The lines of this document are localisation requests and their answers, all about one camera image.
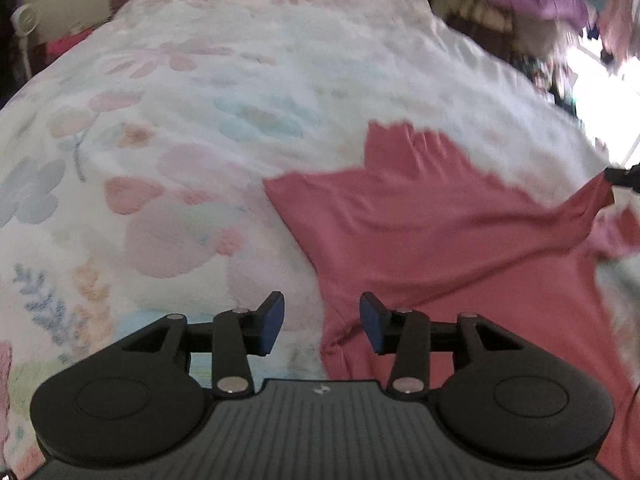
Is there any bright pink cloth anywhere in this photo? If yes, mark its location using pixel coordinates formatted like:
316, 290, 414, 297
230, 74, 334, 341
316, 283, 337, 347
46, 29, 95, 59

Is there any white standing fan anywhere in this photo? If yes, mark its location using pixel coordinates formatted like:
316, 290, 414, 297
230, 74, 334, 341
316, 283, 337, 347
12, 2, 42, 78

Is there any pink garment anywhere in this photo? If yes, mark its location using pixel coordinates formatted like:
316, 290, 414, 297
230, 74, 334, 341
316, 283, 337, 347
263, 120, 640, 480

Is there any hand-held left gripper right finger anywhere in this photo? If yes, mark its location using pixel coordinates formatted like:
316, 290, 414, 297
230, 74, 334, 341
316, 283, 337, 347
359, 291, 526, 402

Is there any white cabinet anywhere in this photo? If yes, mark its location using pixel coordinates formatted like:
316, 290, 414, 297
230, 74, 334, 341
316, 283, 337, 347
30, 0, 117, 45

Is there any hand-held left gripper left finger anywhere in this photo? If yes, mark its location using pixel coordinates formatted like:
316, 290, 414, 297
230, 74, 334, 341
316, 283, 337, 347
120, 291, 286, 402

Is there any pile of clothes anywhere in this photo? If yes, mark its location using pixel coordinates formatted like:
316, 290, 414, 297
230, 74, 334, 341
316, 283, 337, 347
407, 0, 640, 111

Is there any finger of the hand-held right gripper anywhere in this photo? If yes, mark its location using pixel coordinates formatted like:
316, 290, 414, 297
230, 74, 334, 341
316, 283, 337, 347
603, 162, 640, 187

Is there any floral blanket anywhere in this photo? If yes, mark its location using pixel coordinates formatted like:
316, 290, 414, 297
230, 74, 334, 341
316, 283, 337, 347
0, 0, 640, 480

